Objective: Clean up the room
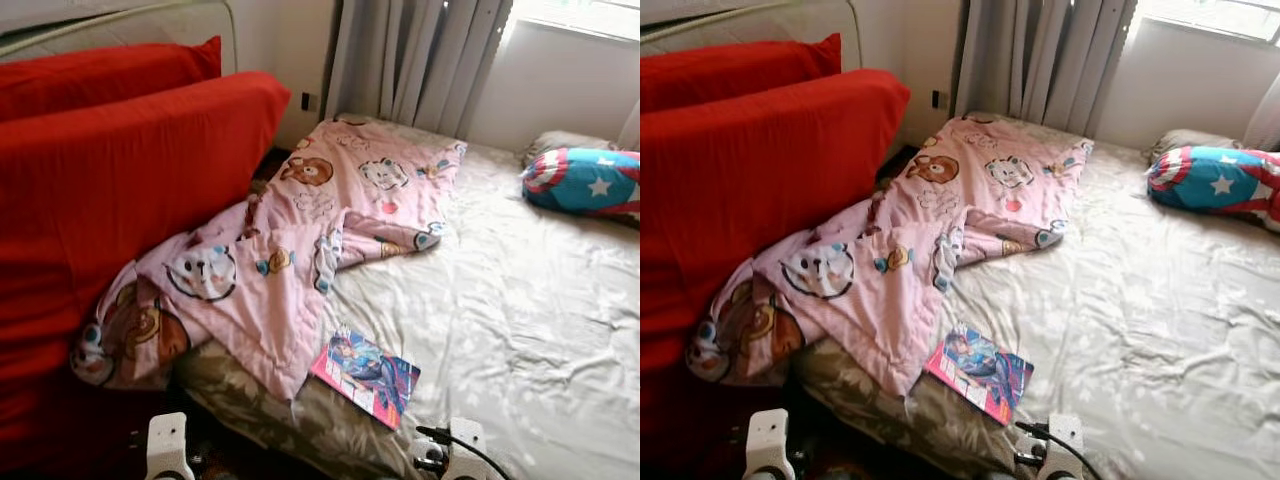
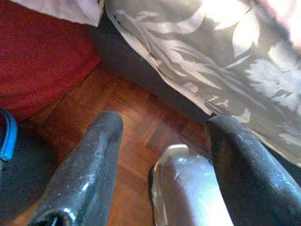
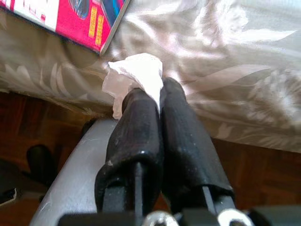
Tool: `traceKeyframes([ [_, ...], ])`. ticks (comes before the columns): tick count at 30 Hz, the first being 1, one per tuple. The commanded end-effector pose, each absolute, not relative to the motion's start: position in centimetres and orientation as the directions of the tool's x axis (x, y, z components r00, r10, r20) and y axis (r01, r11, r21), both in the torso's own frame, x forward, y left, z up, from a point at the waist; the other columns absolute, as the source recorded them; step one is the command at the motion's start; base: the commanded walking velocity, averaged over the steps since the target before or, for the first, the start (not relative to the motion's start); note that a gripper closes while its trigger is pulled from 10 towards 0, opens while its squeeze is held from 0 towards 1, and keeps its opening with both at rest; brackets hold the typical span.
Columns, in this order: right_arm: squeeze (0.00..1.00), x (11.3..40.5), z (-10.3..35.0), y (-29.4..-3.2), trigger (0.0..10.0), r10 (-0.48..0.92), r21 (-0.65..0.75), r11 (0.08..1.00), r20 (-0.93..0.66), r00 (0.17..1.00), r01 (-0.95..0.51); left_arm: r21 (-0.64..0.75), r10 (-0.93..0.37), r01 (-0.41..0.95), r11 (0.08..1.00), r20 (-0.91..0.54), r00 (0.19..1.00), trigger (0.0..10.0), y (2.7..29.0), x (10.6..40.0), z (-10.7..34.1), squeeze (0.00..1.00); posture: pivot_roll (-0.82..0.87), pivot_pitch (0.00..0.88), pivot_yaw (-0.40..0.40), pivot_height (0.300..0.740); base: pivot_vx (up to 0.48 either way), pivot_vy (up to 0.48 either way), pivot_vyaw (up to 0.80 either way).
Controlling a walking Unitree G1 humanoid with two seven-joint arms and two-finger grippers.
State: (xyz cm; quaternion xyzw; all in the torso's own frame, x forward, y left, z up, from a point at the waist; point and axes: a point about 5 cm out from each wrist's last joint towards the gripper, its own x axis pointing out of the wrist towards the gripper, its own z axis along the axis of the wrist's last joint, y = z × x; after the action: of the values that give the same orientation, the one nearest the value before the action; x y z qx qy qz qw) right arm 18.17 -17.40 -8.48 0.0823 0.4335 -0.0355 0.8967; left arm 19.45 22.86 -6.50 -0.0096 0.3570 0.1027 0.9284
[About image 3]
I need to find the beige floral bed sheet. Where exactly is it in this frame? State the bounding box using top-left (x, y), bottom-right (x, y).
top-left (0, 0), bottom-right (301, 153)

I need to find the white tissue paper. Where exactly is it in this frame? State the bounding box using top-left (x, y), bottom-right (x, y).
top-left (102, 53), bottom-right (164, 120)

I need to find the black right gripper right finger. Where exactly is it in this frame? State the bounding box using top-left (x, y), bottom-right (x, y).
top-left (159, 77), bottom-right (236, 214)

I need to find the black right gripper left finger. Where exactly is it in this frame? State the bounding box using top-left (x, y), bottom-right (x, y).
top-left (94, 88), bottom-right (165, 214)

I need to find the pink anime cover book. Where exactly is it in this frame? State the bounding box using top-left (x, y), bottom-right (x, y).
top-left (0, 0), bottom-right (131, 55)

